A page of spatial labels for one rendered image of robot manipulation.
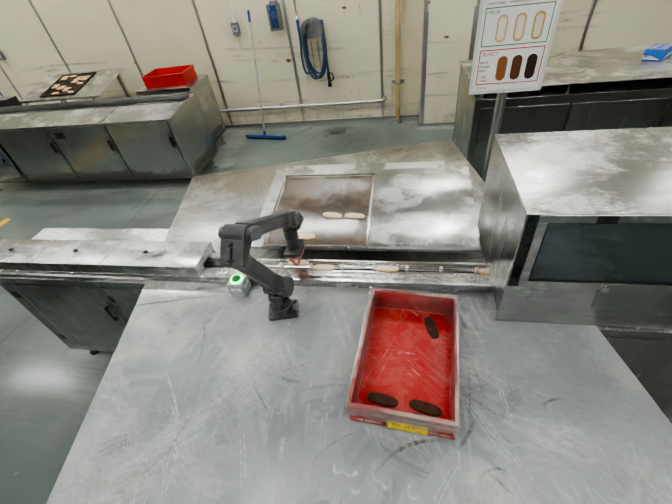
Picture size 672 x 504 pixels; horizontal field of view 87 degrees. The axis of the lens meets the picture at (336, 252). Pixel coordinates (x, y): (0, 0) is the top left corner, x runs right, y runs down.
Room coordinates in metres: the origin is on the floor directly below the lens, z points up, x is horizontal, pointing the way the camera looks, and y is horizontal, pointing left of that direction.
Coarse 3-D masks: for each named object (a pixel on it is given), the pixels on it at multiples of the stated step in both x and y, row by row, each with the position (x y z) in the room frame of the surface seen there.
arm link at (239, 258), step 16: (224, 224) 0.87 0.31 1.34; (240, 224) 0.86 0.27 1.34; (224, 240) 0.83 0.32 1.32; (240, 240) 0.81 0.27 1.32; (224, 256) 0.80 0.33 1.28; (240, 256) 0.79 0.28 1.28; (256, 272) 0.84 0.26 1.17; (272, 272) 0.92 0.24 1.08; (272, 288) 0.91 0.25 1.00; (288, 288) 0.94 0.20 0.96
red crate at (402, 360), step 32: (384, 320) 0.82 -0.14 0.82; (416, 320) 0.80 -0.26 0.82; (448, 320) 0.78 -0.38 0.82; (384, 352) 0.69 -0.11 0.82; (416, 352) 0.67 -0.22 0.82; (448, 352) 0.65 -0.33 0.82; (384, 384) 0.57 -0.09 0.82; (416, 384) 0.55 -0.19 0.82; (448, 384) 0.54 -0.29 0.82; (352, 416) 0.48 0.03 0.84; (448, 416) 0.44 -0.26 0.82
